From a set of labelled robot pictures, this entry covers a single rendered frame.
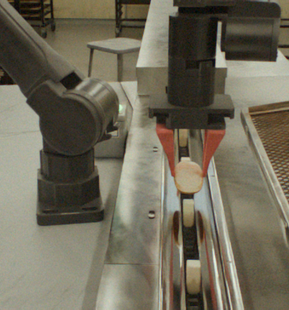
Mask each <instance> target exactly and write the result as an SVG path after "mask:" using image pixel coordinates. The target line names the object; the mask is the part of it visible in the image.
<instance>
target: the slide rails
mask: <svg viewBox="0 0 289 310"><path fill-rule="evenodd" d="M187 139H188V146H189V153H190V161H191V162H194V163H196V164H198V165H199V166H200V168H201V170H202V155H203V150H202V142H201V134H200V130H188V131H187ZM173 140H174V167H175V166H176V165H177V164H178V163H179V147H178V133H177V130H173ZM193 200H194V216H195V217H196V231H197V238H198V252H199V261H201V281H202V295H203V303H204V309H205V310H228V303H227V299H226V294H225V286H224V278H223V276H222V269H221V260H220V256H219V248H218V243H217V239H216V231H215V225H214V217H213V214H212V208H211V200H210V192H209V188H208V180H207V175H206V177H203V186H202V189H201V190H200V192H198V193H195V194H193ZM162 310H186V308H185V279H184V261H183V249H182V220H181V192H180V191H179V190H177V189H176V187H175V184H174V178H173V177H172V176H171V171H170V166H169V162H168V159H167V156H166V153H164V231H163V271H162Z"/></svg>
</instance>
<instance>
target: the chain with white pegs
mask: <svg viewBox="0 0 289 310"><path fill-rule="evenodd" d="M187 131H188V130H178V141H179V163H180V162H182V161H189V162H190V157H188V155H187ZM181 211H182V238H183V254H184V268H185V296H186V310H202V309H201V296H200V294H201V293H200V282H201V261H199V260H197V254H196V239H195V232H194V224H193V221H194V200H193V199H191V194H184V193H182V192H181Z"/></svg>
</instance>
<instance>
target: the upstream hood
mask: <svg viewBox="0 0 289 310"><path fill-rule="evenodd" d="M177 10H178V7H174V6H173V0H151V3H150V9H149V12H148V17H147V20H146V23H145V29H144V35H143V38H142V44H141V49H140V52H139V55H138V60H137V63H136V77H137V94H143V95H151V94H165V87H167V86H168V25H169V14H170V13H172V12H176V11H177ZM227 72H228V67H227V66H226V64H225V61H224V59H223V56H222V53H221V50H220V48H219V46H218V43H217V44H216V74H215V89H214V94H225V78H226V77H227Z"/></svg>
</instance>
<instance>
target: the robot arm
mask: <svg viewBox="0 0 289 310"><path fill-rule="evenodd" d="M173 6H174V7H178V10H177V11H176V12H172V13H170V14H169V25H168V88H167V94H151V95H150V101H149V106H148V117H149V118H153V116H156V134H157V136H158V139H159V140H160V142H161V144H162V147H163V149H164V151H165V153H166V156H167V159H168V162H169V166H170V171H171V176H172V177H174V140H173V130H204V146H203V155H202V177H206V175H207V171H208V168H209V164H210V161H211V158H212V156H213V154H214V153H215V152H216V150H217V148H218V146H219V144H220V142H221V140H222V138H224V136H225V133H226V123H225V117H229V118H230V119H234V105H233V101H232V98H231V96H230V95H227V94H214V89H215V74H216V44H217V43H218V18H221V52H225V60H228V61H255V62H276V58H277V57H278V42H279V34H280V31H279V27H280V25H281V18H282V16H281V3H280V1H279V0H173ZM0 65H1V66H2V68H3V69H4V70H5V71H6V72H7V73H8V75H9V76H10V77H11V78H12V79H13V80H14V82H15V83H16V84H17V86H19V89H20V91H21V93H22V94H23V95H24V97H26V98H27V100H26V103H27V105H28V106H29V107H30V108H31V109H33V110H34V111H35V113H36V114H37V115H38V116H39V127H40V132H41V134H42V145H43V148H42V150H39V153H40V164H41V168H40V169H37V201H36V218H37V224H38V225H40V226H51V225H70V224H80V223H89V222H100V221H103V219H104V206H103V203H102V196H101V191H100V190H99V174H98V169H97V165H95V148H94V146H95V145H96V144H97V143H99V142H103V141H106V140H110V139H111V137H112V134H108V133H111V132H114V131H117V130H118V129H119V128H120V127H121V126H122V124H121V123H120V122H117V121H116V118H117V116H118V114H119V111H120V102H119V99H118V95H117V94H116V92H115V89H114V88H113V87H112V86H111V85H109V84H108V83H106V81H104V80H102V79H99V78H96V77H85V76H84V74H83V73H82V72H81V71H80V70H79V69H78V68H77V67H76V65H75V64H73V65H71V64H70V63H69V62H68V61H66V60H65V58H64V57H63V56H62V55H60V54H58V53H57V52H55V51H54V49H52V48H51V47H50V46H49V45H48V43H46V42H45V41H44V40H43V39H42V38H41V37H40V36H39V35H38V34H37V33H36V32H35V31H34V29H33V28H31V26H30V25H29V24H28V23H27V22H25V19H24V18H23V17H22V16H20V15H19V13H18V12H17V11H16V10H15V9H14V8H13V7H12V6H11V5H10V4H9V2H8V1H7V0H0Z"/></svg>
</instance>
